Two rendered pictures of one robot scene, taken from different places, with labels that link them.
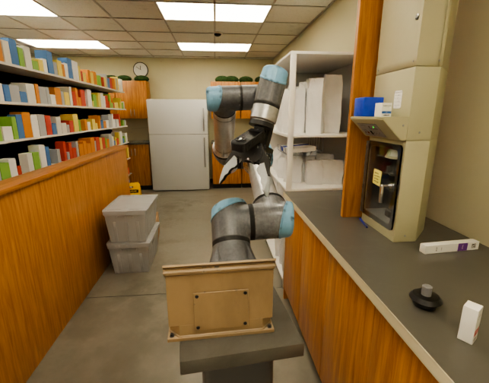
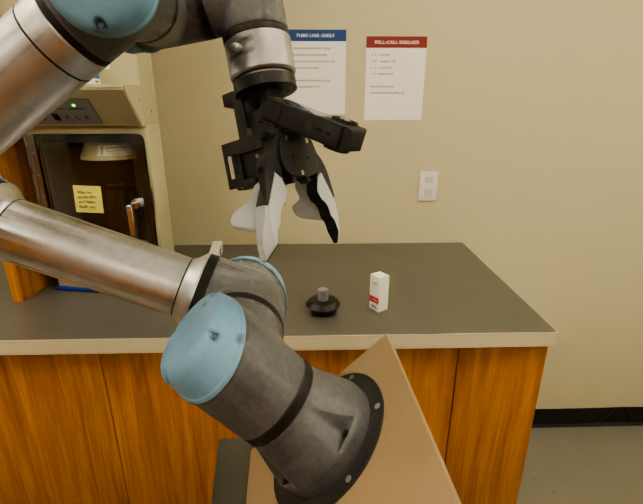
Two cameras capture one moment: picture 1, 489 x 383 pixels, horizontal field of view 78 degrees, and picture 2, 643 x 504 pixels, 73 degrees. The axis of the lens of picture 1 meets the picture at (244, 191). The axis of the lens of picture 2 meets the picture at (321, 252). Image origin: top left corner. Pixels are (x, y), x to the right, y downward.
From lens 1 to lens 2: 0.91 m
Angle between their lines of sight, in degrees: 82
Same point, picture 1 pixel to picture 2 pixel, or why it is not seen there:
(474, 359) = (406, 315)
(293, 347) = not seen: hidden behind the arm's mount
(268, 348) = not seen: hidden behind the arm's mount
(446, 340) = (381, 318)
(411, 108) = (139, 70)
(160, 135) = not seen: outside the picture
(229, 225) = (285, 352)
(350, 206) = (27, 274)
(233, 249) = (335, 384)
